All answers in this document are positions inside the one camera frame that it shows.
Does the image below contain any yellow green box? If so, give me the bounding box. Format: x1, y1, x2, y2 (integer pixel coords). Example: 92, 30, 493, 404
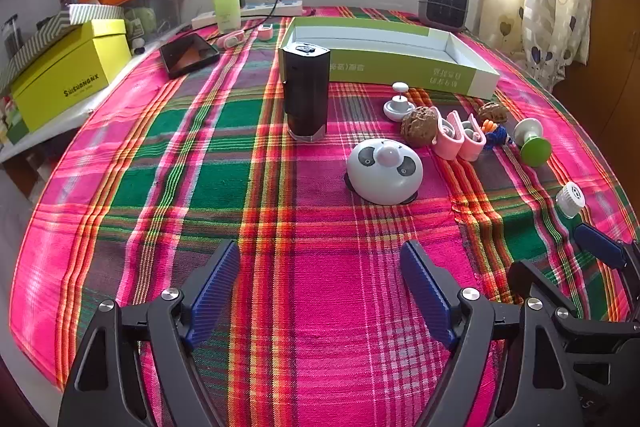
10, 19, 133, 134

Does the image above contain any green white striped box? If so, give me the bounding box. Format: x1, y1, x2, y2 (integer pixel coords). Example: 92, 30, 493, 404
0, 4, 125, 95

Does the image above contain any white side shelf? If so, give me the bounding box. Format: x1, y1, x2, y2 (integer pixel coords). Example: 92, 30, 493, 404
0, 42, 171, 162

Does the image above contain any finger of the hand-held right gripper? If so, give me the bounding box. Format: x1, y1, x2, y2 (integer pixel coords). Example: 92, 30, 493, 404
572, 222, 640, 323
509, 259, 583, 320

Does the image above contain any pink green plaid tablecloth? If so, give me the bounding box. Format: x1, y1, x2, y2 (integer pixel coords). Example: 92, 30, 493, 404
10, 6, 640, 427

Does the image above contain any small white cap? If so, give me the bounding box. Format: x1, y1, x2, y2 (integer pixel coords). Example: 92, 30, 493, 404
556, 182, 587, 219

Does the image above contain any pink white clip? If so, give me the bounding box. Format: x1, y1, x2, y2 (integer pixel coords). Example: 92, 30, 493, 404
432, 107, 463, 159
459, 112, 487, 162

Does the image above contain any brown walnut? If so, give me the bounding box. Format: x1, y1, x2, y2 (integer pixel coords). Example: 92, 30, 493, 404
477, 102, 510, 124
401, 106, 439, 145

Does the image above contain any clear plastic container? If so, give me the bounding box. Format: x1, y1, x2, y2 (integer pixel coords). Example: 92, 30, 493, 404
117, 0, 186, 45

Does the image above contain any white power strip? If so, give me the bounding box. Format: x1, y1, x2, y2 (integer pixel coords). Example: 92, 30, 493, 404
191, 0, 305, 30

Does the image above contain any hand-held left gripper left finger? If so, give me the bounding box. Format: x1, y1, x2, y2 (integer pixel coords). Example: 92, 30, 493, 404
57, 239, 242, 427

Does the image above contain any wooden cabinet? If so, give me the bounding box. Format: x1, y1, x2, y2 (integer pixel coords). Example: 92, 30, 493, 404
550, 0, 640, 148

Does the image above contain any orange blue knitted string toy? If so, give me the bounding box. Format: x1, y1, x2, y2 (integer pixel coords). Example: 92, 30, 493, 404
481, 119, 516, 150

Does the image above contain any grey fan heater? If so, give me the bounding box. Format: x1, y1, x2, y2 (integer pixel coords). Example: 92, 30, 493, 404
417, 0, 481, 32

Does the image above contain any green white cardboard box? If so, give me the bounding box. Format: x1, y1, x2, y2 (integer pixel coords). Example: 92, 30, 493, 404
277, 17, 501, 100

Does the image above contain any green white knob stand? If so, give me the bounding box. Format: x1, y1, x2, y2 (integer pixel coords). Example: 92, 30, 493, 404
515, 117, 553, 168

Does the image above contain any long pink clip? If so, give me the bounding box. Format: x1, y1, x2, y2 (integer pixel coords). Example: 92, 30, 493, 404
216, 29, 247, 49

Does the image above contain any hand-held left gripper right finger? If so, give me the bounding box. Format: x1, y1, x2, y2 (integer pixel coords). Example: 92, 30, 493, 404
400, 239, 586, 427

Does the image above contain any glass jar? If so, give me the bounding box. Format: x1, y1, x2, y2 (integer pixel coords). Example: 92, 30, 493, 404
2, 14, 22, 58

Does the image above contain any white panda round gadget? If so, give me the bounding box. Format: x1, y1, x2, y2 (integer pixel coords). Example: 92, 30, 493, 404
346, 138, 425, 206

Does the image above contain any black smartphone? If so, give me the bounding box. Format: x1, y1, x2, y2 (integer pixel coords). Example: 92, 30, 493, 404
159, 33, 221, 79

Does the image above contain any black hexagonal bottle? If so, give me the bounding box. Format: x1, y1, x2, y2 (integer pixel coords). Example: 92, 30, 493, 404
280, 42, 331, 142

